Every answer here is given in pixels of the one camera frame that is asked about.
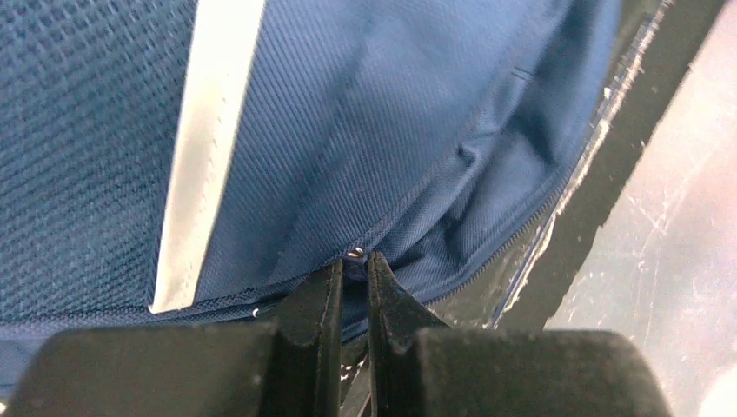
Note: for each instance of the navy blue student backpack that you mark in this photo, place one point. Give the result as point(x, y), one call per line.
point(429, 131)

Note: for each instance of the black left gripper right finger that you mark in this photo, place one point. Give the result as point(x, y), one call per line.
point(423, 367)

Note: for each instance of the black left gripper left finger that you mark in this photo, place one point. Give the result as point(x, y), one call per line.
point(286, 363)

